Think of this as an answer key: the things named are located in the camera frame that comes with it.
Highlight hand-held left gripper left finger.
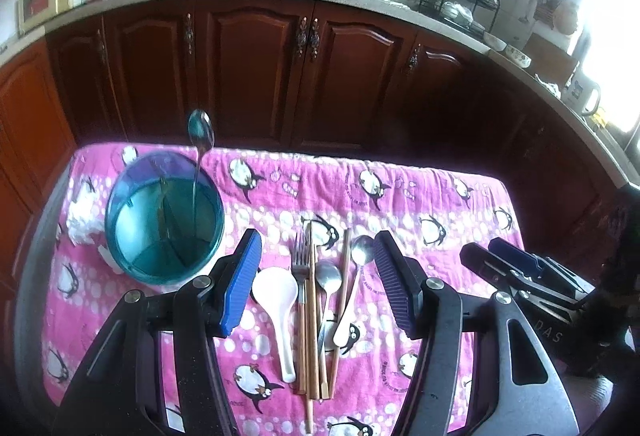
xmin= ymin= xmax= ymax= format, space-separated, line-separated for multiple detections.
xmin=50 ymin=230 xmax=263 ymax=436

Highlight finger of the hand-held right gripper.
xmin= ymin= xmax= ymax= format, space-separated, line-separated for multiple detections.
xmin=459 ymin=242 xmax=522 ymax=297
xmin=487 ymin=236 xmax=544 ymax=277

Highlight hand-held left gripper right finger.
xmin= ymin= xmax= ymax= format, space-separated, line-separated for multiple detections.
xmin=373 ymin=230 xmax=583 ymax=436

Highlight metal spoon white handle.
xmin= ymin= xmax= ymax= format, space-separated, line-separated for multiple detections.
xmin=332 ymin=235 xmax=376 ymax=348

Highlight brown wooden chopstick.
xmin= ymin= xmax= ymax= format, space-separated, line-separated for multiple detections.
xmin=322 ymin=228 xmax=350 ymax=400
xmin=305 ymin=220 xmax=322 ymax=401
xmin=303 ymin=286 xmax=315 ymax=435

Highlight all-metal spoon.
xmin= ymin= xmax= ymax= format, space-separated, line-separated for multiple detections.
xmin=315 ymin=259 xmax=343 ymax=359

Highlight metal fork copper handle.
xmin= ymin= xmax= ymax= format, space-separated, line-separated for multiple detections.
xmin=290 ymin=231 xmax=310 ymax=395

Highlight blue translucent utensil holder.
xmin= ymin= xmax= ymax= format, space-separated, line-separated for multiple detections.
xmin=104 ymin=152 xmax=226 ymax=287

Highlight person's dark clothing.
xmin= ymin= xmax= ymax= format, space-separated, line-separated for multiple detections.
xmin=596 ymin=203 xmax=640 ymax=379

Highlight pink penguin print cloth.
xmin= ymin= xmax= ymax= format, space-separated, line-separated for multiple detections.
xmin=41 ymin=143 xmax=526 ymax=436

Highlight crumpled white tissue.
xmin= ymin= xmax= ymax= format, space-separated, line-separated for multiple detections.
xmin=66 ymin=189 xmax=109 ymax=245

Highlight white electric kettle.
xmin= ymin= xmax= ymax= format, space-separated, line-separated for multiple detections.
xmin=561 ymin=70 xmax=601 ymax=115

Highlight wooden cutting board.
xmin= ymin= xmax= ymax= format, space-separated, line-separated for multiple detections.
xmin=522 ymin=32 xmax=579 ymax=85

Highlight wooden base cabinets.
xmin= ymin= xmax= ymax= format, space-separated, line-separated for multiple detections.
xmin=0 ymin=0 xmax=631 ymax=327

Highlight cream microwave oven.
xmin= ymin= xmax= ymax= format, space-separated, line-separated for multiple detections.
xmin=18 ymin=0 xmax=77 ymax=36

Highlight long-handled metal spoon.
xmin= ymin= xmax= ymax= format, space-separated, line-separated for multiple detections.
xmin=187 ymin=109 xmax=216 ymax=219

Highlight wall-mounted utensil holder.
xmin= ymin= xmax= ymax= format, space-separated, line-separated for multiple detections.
xmin=515 ymin=0 xmax=582 ymax=37

